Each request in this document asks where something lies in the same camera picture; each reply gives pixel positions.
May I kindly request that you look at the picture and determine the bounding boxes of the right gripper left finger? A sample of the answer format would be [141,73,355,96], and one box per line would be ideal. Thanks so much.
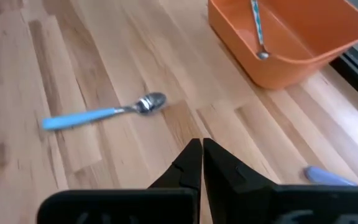
[37,138,203,224]

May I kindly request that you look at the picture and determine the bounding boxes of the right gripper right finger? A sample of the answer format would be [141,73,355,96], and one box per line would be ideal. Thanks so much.
[203,138,358,224]

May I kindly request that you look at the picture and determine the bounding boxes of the spoon with teal patterned handle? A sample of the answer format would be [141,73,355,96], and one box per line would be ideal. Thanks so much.
[249,0,270,60]

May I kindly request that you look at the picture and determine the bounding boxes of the orange plastic bin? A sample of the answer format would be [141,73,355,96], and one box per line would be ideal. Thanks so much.
[208,0,358,90]

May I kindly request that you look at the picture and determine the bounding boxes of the spoon with light blue handle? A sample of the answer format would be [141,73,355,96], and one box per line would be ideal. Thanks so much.
[41,91,168,131]

